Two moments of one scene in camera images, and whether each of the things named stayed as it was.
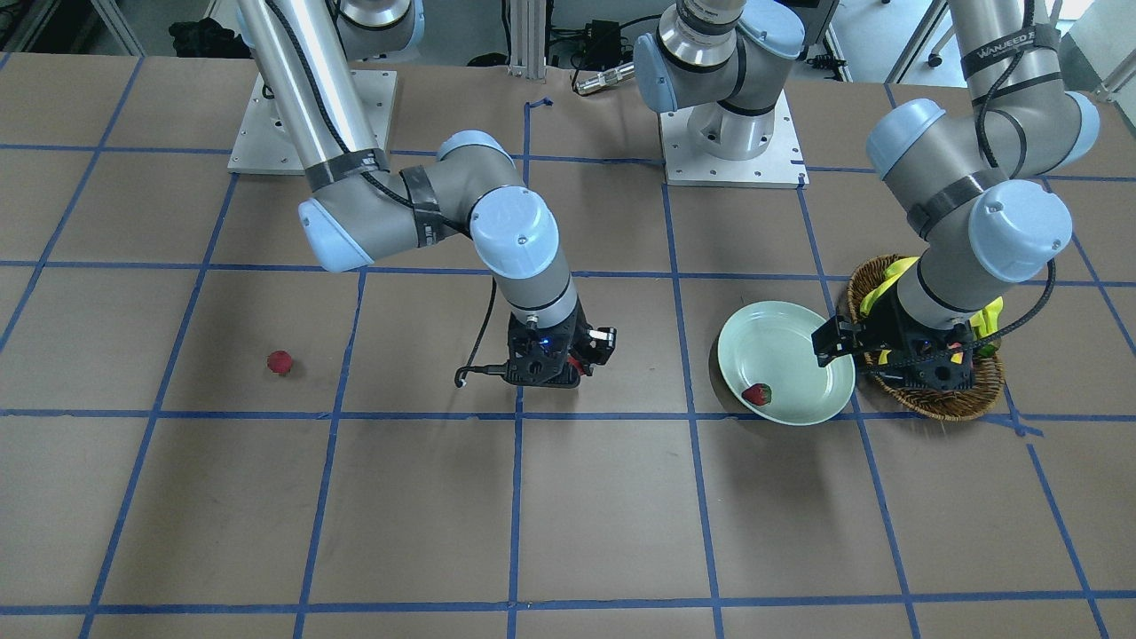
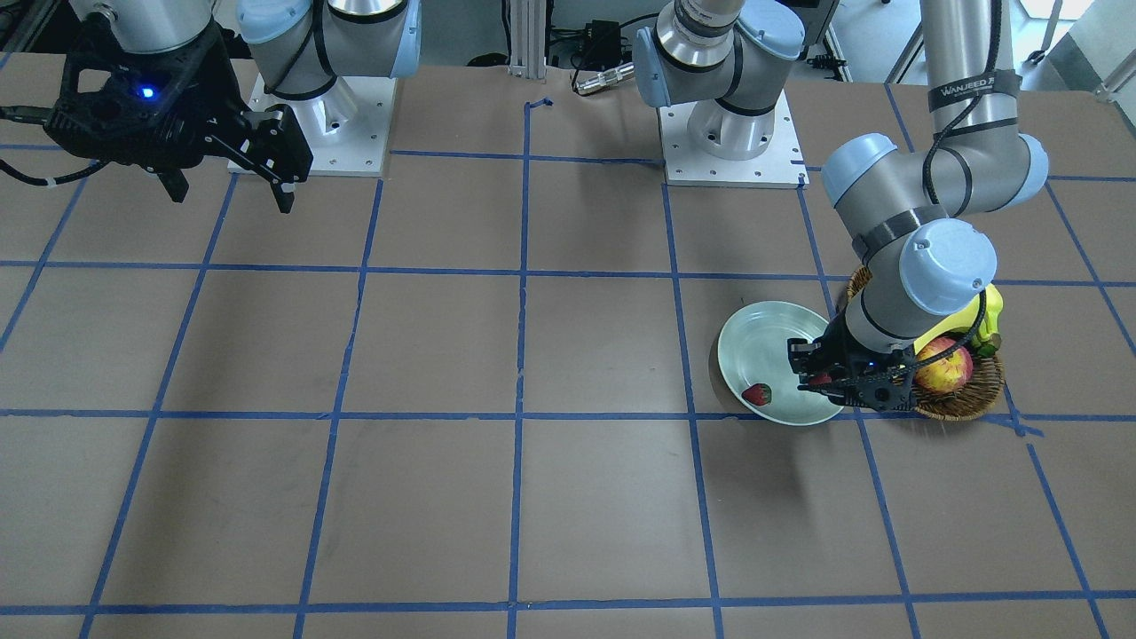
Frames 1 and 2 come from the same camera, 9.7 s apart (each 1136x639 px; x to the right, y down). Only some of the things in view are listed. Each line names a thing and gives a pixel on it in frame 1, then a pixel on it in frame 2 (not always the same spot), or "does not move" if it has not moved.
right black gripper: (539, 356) -> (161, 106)
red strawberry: (758, 393) does not move
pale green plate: (770, 343) does not move
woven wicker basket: (940, 405) does not move
